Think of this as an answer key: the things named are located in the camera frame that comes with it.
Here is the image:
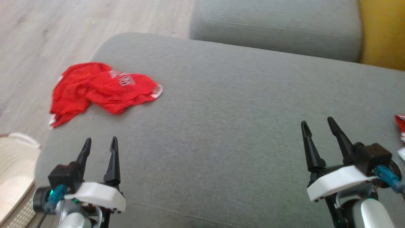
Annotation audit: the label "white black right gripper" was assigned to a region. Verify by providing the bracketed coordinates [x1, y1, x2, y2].
[301, 116, 377, 228]

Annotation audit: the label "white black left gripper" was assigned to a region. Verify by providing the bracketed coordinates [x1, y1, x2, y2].
[64, 136, 127, 228]

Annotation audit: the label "red mesh basketball shorts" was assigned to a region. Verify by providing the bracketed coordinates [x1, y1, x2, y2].
[48, 62, 164, 130]

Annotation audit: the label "red white Bulls jersey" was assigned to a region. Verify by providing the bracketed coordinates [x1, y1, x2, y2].
[394, 113, 405, 160]

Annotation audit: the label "beige laundry basket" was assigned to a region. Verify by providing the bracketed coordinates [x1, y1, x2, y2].
[0, 132, 42, 228]

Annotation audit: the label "large grey chaise seat cushion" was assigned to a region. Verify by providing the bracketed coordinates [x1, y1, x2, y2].
[34, 32, 405, 228]

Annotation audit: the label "yellow sofa back cushion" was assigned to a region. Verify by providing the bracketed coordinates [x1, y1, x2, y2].
[358, 0, 405, 71]

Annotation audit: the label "grey back cushion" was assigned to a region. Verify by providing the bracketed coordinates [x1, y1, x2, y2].
[189, 0, 363, 63]

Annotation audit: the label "black cable teal plug left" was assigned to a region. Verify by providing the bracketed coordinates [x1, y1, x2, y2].
[35, 185, 67, 228]

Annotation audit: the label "black cable teal plug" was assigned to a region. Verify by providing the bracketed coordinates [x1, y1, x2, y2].
[374, 165, 405, 194]
[35, 185, 67, 228]

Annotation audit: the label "black cable teal plug right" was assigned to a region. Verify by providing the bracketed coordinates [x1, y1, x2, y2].
[374, 165, 405, 194]

